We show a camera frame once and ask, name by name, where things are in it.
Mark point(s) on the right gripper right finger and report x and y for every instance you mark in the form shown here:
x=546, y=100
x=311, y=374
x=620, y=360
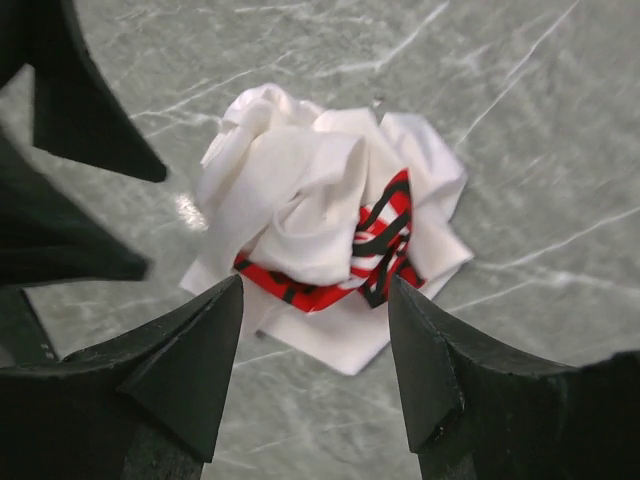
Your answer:
x=477, y=408

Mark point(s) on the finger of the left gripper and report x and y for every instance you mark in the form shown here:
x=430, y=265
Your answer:
x=75, y=114

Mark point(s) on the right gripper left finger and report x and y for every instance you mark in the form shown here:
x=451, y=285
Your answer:
x=146, y=404

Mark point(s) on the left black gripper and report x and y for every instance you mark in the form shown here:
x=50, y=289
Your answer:
x=47, y=239

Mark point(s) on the white t-shirt red print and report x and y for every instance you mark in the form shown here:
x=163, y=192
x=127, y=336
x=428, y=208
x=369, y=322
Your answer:
x=317, y=210

